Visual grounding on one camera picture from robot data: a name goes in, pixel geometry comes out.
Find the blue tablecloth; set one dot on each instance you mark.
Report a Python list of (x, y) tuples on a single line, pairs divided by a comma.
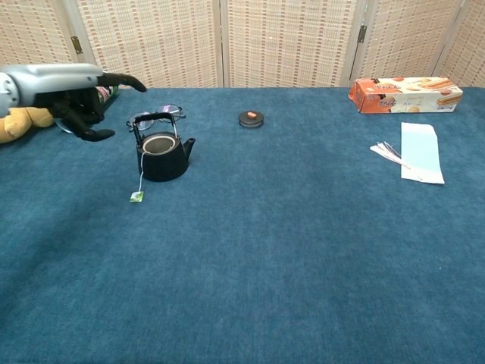
[(303, 227)]

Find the thin-framed eyeglasses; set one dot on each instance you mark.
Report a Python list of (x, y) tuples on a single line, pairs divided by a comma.
[(170, 111)]

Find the green Pringles can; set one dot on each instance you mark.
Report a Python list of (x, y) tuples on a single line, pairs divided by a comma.
[(106, 94)]

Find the left silver-black robot hand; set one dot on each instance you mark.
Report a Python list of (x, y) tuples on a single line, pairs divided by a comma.
[(49, 83)]

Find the pyramid tea bag with tag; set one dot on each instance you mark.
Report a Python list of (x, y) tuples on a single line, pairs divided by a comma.
[(136, 196)]

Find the yellow plush toy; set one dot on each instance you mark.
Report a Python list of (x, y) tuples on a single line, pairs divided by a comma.
[(15, 125)]

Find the white and light-blue envelope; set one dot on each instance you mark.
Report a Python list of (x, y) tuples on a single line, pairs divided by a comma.
[(420, 151)]

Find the black teapot lid brown knob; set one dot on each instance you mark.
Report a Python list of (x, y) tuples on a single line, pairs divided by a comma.
[(251, 120)]

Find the black cast iron teapot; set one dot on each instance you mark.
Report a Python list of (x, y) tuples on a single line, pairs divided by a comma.
[(166, 167)]

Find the brass screen hinge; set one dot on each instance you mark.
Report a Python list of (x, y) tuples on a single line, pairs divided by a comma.
[(77, 44), (362, 33)]

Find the woven folding screen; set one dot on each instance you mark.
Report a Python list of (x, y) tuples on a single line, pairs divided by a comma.
[(284, 38)]

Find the orange biscuit box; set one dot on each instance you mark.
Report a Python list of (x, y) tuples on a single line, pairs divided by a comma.
[(409, 95)]

